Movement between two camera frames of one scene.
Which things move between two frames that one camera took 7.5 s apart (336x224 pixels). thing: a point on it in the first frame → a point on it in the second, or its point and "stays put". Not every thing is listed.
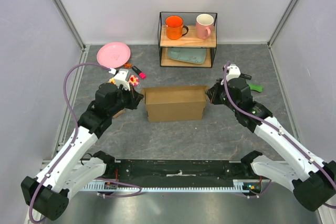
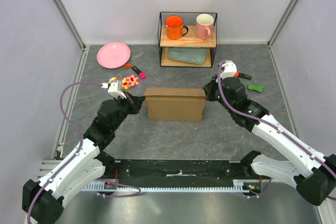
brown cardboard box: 175,103 stays put
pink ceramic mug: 203,21 stays put
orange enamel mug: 174,24 stays put
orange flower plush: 112,81 → 126,85
